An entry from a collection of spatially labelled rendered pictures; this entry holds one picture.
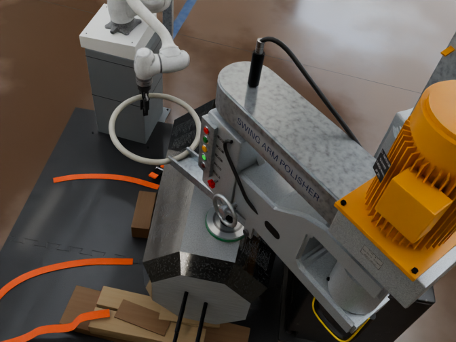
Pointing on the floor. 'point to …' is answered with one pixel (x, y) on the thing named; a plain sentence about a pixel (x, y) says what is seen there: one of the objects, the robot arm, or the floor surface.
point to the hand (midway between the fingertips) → (144, 108)
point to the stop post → (169, 18)
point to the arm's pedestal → (115, 87)
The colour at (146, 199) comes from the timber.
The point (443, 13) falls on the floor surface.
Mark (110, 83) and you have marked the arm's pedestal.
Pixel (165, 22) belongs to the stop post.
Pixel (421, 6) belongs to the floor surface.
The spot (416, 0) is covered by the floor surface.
